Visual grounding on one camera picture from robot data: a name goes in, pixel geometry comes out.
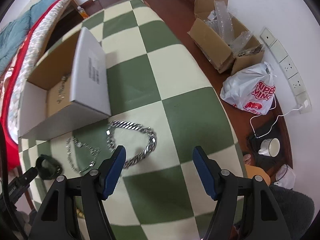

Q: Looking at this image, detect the black fitness band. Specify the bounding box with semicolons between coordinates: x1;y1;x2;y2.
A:
36;154;63;180

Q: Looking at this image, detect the red quilted blanket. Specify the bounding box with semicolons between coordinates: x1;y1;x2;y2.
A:
1;0;71;171

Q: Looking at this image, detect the white power strip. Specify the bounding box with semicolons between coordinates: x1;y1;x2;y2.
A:
260;27;312;114

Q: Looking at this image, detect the white ceramic mug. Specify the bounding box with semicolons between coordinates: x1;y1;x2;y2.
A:
258;138;280;157

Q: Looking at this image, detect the orange drink bottle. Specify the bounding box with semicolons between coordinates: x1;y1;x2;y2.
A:
77;6;89;19

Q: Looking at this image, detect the clear bubble wrap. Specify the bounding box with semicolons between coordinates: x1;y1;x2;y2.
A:
204;1;253;54

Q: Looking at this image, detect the thin silver necklace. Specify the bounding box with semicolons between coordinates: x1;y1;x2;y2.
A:
56;73;72;104

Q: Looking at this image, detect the blue blanket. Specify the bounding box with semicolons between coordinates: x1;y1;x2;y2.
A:
1;0;57;73

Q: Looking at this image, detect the brown cardboard box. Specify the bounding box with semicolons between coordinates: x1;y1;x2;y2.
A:
189;0;264;74

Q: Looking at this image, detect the green checkered tablecloth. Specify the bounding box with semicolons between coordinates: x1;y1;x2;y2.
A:
18;0;247;240

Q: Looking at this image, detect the silver disc charm bracelet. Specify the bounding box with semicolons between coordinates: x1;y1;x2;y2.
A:
66;136;101;174

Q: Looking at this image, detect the chunky silver chain bracelet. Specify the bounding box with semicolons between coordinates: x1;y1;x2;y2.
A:
105;120;158;169

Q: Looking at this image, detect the white plastic shopping bag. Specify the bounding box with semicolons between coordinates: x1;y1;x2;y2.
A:
220;62;276;115

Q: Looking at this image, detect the white charging cable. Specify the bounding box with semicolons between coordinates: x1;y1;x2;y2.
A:
249;96;307;139

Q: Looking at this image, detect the white cardboard box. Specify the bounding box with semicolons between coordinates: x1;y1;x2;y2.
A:
18;27;111;140

